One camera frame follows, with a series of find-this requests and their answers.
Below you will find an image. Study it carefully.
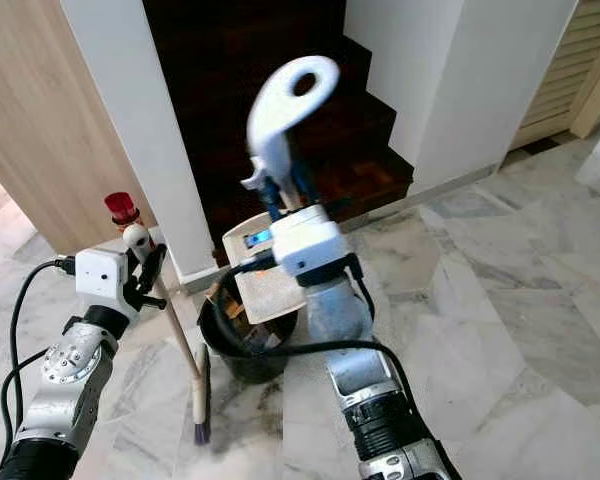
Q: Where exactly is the dark wooden staircase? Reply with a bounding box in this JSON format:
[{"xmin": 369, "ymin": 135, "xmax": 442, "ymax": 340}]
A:
[{"xmin": 142, "ymin": 0, "xmax": 416, "ymax": 269}]

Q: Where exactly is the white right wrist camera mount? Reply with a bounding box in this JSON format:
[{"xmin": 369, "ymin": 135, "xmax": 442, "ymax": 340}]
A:
[{"xmin": 269, "ymin": 204, "xmax": 352, "ymax": 280}]

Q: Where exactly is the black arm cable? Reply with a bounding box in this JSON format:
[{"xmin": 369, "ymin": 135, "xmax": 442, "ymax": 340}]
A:
[
  {"xmin": 0, "ymin": 257, "xmax": 77, "ymax": 473},
  {"xmin": 211, "ymin": 255, "xmax": 419, "ymax": 413}
]

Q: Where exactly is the copper cardboard box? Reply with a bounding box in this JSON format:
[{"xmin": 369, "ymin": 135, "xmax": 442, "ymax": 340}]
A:
[{"xmin": 212, "ymin": 285, "xmax": 249, "ymax": 331}]

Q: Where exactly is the beige louvered door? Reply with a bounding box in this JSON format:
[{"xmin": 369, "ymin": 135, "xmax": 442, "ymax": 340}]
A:
[{"xmin": 508, "ymin": 0, "xmax": 600, "ymax": 153}]

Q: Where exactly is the black round trash bin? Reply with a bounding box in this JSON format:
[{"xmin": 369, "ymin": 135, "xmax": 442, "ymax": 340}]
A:
[{"xmin": 196, "ymin": 283, "xmax": 303, "ymax": 387}]

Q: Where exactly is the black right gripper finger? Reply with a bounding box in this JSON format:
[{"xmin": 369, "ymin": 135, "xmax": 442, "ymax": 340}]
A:
[
  {"xmin": 294, "ymin": 163, "xmax": 323, "ymax": 213},
  {"xmin": 258, "ymin": 168, "xmax": 288, "ymax": 223}
]

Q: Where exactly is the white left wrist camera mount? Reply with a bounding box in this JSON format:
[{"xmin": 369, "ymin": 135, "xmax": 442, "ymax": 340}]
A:
[{"xmin": 74, "ymin": 247, "xmax": 132, "ymax": 310}]

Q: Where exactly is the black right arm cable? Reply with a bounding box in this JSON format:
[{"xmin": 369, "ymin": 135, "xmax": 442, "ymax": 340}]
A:
[{"xmin": 211, "ymin": 255, "xmax": 419, "ymax": 413}]

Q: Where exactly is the wooden stick broom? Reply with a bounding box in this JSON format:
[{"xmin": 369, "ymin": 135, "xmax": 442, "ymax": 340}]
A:
[{"xmin": 124, "ymin": 224, "xmax": 214, "ymax": 447}]

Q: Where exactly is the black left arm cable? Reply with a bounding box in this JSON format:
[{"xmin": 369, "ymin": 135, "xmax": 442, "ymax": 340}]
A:
[{"xmin": 0, "ymin": 257, "xmax": 77, "ymax": 473}]

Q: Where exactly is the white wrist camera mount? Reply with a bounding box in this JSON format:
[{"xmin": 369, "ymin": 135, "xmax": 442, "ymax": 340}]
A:
[
  {"xmin": 269, "ymin": 204, "xmax": 352, "ymax": 280},
  {"xmin": 74, "ymin": 247, "xmax": 132, "ymax": 310}
]

